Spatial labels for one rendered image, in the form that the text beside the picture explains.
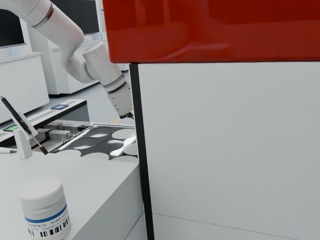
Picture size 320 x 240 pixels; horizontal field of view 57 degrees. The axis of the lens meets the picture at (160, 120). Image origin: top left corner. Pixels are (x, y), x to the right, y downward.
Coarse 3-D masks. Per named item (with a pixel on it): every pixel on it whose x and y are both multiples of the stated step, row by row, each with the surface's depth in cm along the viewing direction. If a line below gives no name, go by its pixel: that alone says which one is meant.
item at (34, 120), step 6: (66, 102) 140; (72, 102) 141; (78, 102) 139; (66, 108) 131; (36, 114) 126; (42, 114) 125; (48, 114) 126; (54, 114) 124; (30, 120) 119; (36, 120) 118; (42, 120) 117; (0, 132) 107; (6, 132) 107; (12, 132) 106; (0, 138) 102; (6, 138) 102
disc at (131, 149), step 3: (129, 144) 104; (132, 144) 104; (135, 144) 104; (126, 147) 102; (129, 147) 102; (132, 147) 102; (135, 147) 102; (123, 150) 100; (126, 150) 100; (129, 150) 99; (132, 150) 99; (135, 150) 99; (126, 153) 97; (129, 153) 97; (132, 153) 97; (135, 153) 97
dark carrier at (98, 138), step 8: (96, 128) 122; (104, 128) 122; (112, 128) 121; (120, 128) 120; (128, 128) 119; (80, 136) 115; (88, 136) 114; (96, 136) 114; (104, 136) 113; (72, 144) 108; (80, 144) 107; (88, 144) 107; (96, 144) 106; (104, 144) 106; (112, 144) 105; (120, 144) 105; (128, 144) 104; (56, 152) 102; (88, 152) 100; (96, 152) 100; (104, 152) 99; (112, 152) 99; (120, 152) 98
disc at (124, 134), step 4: (116, 132) 116; (120, 132) 115; (124, 132) 115; (128, 132) 115; (132, 132) 114; (112, 136) 112; (116, 136) 112; (120, 136) 112; (124, 136) 111; (128, 136) 111; (132, 136) 111
